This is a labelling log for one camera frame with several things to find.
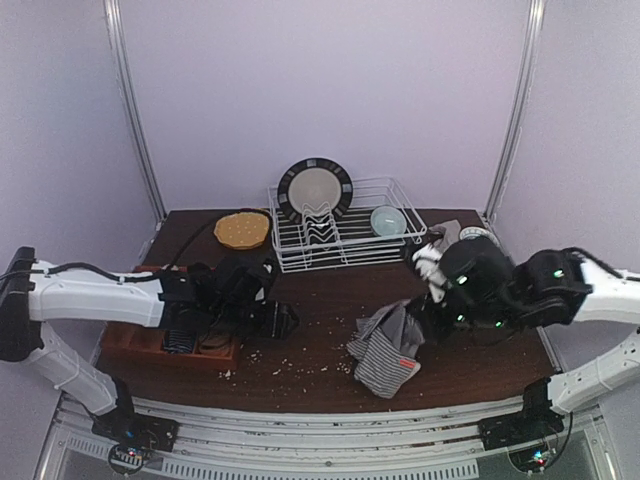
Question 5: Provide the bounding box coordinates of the grey striped boxer underwear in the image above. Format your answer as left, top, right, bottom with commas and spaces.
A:
346, 300, 425, 399

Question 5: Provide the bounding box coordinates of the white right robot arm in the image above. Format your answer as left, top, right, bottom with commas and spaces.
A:
408, 236, 639, 421

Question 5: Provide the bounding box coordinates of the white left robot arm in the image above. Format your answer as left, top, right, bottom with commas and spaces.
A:
1, 246, 299, 422

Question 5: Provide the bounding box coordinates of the brown rolled underwear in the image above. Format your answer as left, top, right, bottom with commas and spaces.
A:
197, 331, 233, 357

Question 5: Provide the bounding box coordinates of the navy striped rolled underwear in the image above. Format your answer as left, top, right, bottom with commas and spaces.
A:
162, 330, 198, 354

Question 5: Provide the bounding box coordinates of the yellow patterned white bowl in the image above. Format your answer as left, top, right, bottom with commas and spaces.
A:
459, 226, 500, 245

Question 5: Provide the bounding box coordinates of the grey beige sock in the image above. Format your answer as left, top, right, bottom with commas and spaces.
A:
428, 220, 462, 249

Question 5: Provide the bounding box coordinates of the yellow dotted plate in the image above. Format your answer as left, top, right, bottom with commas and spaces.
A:
213, 209, 272, 250

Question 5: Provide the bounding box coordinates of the brown wooden organizer box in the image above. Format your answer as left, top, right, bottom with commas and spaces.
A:
102, 264, 244, 372

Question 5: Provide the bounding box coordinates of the light blue bowl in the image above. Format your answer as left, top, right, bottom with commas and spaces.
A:
370, 205, 407, 237

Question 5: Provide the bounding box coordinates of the black rimmed grey plate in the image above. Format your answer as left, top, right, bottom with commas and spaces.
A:
276, 157, 354, 224

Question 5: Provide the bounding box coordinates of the white wire dish rack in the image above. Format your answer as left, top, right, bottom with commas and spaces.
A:
268, 177, 428, 273

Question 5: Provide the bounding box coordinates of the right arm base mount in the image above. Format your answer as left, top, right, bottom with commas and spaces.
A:
478, 377, 568, 476

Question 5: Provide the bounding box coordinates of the right aluminium frame post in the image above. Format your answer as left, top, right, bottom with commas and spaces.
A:
483, 0, 547, 225

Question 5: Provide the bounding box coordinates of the aluminium frame post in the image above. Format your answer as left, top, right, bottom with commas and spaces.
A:
103, 0, 167, 223
483, 0, 547, 225

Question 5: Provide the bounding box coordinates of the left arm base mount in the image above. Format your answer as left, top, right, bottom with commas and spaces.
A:
90, 397, 179, 477

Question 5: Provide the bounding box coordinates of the aluminium front rail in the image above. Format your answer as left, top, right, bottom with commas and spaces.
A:
34, 396, 622, 479

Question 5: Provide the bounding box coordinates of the left aluminium frame post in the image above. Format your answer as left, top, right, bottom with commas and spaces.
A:
103, 0, 167, 223

